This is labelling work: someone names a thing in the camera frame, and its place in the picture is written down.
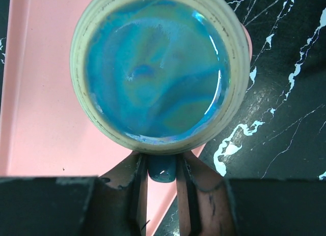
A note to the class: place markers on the light blue mug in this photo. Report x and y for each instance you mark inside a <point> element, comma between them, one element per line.
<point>160,77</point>

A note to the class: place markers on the pink tray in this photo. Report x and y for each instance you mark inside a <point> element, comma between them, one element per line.
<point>44,130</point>

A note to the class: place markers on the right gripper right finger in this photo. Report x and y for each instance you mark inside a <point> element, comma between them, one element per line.
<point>209,204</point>

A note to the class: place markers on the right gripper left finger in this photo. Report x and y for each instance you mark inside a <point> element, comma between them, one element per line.
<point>112,204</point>

